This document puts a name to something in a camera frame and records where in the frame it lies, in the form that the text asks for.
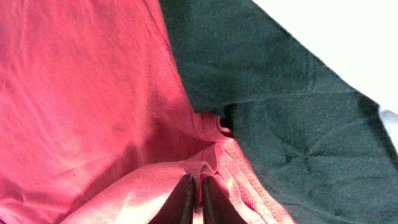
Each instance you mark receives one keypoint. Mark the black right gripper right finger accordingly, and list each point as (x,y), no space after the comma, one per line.
(217,209)

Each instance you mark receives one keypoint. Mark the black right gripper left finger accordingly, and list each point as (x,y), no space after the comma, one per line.
(179,206)

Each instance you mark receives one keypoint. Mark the red orange printed t-shirt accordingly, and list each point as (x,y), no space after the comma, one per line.
(96,126)

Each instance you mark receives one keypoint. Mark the dark green t-shirt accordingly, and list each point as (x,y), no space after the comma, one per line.
(316,144)

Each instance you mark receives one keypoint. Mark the white t-shirt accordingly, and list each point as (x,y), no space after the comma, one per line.
(389,120)

